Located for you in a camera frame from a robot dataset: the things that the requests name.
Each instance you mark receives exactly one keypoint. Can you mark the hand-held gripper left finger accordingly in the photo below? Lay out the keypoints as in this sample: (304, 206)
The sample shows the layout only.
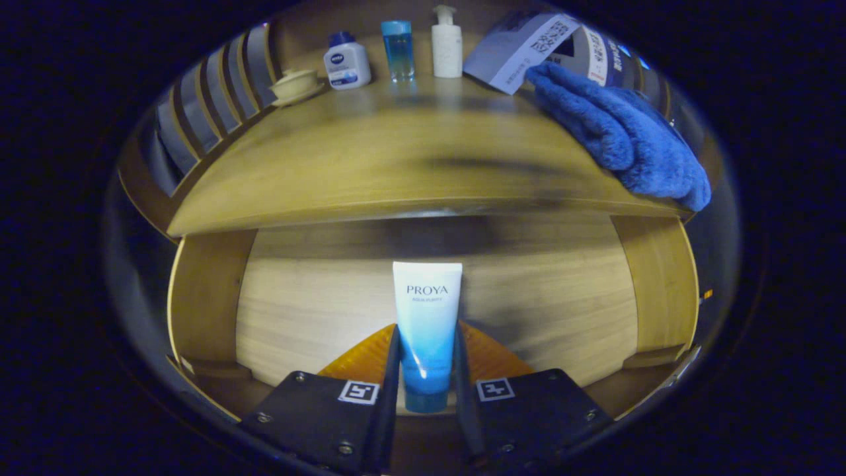
(390, 423)

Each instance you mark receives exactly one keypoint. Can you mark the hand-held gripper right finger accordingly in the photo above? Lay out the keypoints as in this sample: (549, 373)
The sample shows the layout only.
(466, 423)

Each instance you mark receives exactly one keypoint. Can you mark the white and blue tube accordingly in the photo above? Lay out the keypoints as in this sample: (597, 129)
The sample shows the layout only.
(426, 317)

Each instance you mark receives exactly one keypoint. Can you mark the wooden drawer with black knob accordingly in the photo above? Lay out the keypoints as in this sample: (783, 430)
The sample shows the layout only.
(317, 311)

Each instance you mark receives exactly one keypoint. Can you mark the wooden countertop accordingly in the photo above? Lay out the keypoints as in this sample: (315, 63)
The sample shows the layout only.
(370, 152)

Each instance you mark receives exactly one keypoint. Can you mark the wooden cabinet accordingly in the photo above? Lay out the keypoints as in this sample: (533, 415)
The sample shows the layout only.
(301, 46)

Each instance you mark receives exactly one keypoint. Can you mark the blue towel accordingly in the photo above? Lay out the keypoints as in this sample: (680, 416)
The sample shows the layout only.
(621, 132)

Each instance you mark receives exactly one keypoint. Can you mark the beige lidded ceramic cup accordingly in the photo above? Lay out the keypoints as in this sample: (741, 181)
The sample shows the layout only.
(294, 86)

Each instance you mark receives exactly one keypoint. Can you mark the white bottle with blue cap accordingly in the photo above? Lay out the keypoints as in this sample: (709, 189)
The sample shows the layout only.
(347, 66)

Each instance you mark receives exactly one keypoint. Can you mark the clear blue bottle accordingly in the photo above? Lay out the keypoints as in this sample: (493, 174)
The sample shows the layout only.
(398, 53)

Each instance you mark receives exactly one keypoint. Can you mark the lavender book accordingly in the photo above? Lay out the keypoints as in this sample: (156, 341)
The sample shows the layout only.
(515, 53)

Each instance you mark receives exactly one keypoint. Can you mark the white pump bottle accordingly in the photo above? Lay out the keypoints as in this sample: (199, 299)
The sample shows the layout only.
(447, 49)

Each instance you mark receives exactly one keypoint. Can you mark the dark blue book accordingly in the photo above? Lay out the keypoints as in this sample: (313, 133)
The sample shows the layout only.
(624, 66)

